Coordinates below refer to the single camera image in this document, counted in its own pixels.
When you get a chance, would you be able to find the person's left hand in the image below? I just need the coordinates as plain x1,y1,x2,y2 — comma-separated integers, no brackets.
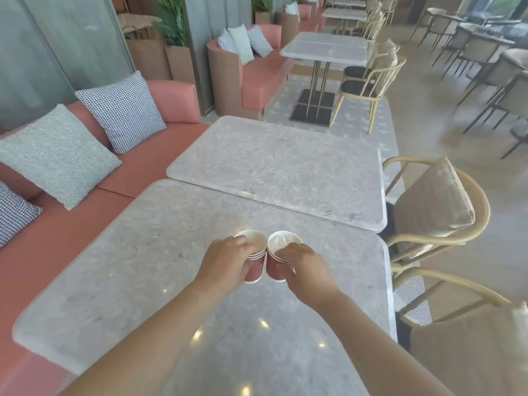
193,236,256,292

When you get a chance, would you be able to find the person's right hand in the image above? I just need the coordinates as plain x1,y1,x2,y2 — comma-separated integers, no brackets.
274,243,344,308

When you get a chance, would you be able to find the red paper cup stack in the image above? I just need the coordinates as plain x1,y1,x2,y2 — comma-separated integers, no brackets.
266,231,304,283
234,229,268,284

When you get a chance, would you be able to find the person's right forearm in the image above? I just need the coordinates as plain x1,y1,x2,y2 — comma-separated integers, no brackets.
298,290,456,396

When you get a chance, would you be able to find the person's left forearm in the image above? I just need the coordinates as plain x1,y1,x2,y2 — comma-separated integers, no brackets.
61,280,215,396

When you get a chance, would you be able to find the grey marble table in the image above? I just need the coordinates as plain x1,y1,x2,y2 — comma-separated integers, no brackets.
166,115,389,233

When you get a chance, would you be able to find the pink bench sofa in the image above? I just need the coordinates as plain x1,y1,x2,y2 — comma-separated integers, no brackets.
0,80,212,396

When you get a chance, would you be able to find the wooden armchair with beige cushion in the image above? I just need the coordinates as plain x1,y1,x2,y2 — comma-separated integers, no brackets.
391,267,528,396
381,156,491,277

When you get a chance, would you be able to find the pink sofa with rattan end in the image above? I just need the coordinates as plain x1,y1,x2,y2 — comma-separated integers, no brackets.
207,24,296,120
276,1,313,38

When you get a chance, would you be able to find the wooden armchair with dark seat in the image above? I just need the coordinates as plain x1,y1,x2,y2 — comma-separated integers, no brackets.
343,38,401,79
330,55,407,135

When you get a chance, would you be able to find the brown planter box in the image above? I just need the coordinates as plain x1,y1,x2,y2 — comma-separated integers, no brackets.
164,45,197,86

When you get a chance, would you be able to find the small pale green cushion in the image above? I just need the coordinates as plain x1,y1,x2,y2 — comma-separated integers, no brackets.
227,24,255,65

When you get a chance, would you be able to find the small houndstooth cushion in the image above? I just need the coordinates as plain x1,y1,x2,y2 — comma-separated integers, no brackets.
246,25,274,58
217,28,237,54

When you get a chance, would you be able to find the pale green woven cushion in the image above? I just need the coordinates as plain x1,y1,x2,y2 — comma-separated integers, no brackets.
0,104,123,211

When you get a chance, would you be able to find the marble table with metal legs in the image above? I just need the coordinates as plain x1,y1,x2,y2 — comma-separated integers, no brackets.
321,7,370,36
280,31,370,122

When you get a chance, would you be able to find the brown paper bag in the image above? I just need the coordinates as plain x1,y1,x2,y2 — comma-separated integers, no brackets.
119,14,172,81

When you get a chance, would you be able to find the green potted plant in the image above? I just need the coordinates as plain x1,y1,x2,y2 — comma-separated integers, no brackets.
153,0,189,48
251,0,273,25

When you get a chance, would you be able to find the dark framed beige chair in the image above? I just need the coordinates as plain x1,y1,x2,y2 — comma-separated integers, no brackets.
501,121,528,160
410,7,460,49
456,48,528,135

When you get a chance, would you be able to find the dark glossy table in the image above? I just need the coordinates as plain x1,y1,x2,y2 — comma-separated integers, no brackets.
457,20,524,52

